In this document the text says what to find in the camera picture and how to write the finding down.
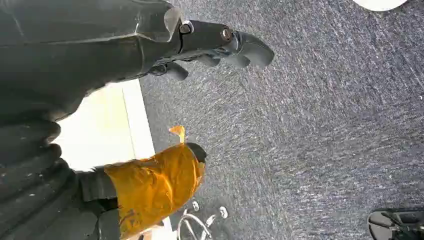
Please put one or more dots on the white wheeled chair base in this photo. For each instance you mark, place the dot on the white wheeled chair base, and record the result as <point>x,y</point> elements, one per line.
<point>223,212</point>

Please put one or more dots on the white round object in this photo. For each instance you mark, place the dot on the white round object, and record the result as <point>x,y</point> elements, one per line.
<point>379,4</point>

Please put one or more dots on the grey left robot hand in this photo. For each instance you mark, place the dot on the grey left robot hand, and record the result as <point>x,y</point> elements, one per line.
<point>66,49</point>

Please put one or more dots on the ribbed grey left robot arm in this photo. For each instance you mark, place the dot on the ribbed grey left robot arm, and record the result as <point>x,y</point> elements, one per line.
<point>26,198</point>

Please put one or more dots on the pale desk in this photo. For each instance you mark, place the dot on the pale desk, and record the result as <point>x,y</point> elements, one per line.
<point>99,132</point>

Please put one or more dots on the black robot foot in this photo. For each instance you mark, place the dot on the black robot foot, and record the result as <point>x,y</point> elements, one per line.
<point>381,225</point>

